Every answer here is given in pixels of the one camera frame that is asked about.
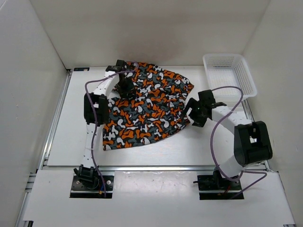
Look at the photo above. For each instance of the orange camouflage shorts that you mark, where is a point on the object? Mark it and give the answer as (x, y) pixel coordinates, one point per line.
(154, 114)

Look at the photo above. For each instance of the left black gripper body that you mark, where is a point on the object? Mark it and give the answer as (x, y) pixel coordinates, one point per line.
(125, 86)

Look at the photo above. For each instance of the aluminium rail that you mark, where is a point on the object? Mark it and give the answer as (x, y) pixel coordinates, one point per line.
(255, 135)
(51, 133)
(152, 168)

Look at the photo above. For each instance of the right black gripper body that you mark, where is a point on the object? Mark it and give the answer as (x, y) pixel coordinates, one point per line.
(198, 111)

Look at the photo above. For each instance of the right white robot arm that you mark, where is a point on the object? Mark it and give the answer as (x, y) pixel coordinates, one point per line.
(251, 139)

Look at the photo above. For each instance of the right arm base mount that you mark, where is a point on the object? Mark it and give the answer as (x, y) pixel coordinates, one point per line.
(217, 188)

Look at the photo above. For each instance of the left aluminium rail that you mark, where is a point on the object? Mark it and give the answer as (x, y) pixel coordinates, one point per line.
(51, 133)

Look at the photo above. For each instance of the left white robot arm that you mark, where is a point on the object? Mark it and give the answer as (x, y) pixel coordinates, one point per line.
(96, 115)

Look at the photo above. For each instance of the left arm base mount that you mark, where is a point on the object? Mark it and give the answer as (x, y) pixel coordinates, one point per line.
(92, 189)

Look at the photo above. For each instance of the right aluminium rail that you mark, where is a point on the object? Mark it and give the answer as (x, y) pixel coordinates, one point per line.
(255, 135)

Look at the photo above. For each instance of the front aluminium rail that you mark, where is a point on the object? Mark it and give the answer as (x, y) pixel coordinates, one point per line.
(152, 168)

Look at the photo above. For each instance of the white plastic mesh basket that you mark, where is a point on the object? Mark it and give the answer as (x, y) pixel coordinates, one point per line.
(226, 70)

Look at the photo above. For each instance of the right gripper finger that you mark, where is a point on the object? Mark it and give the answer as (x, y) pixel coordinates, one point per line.
(199, 121)
(191, 104)

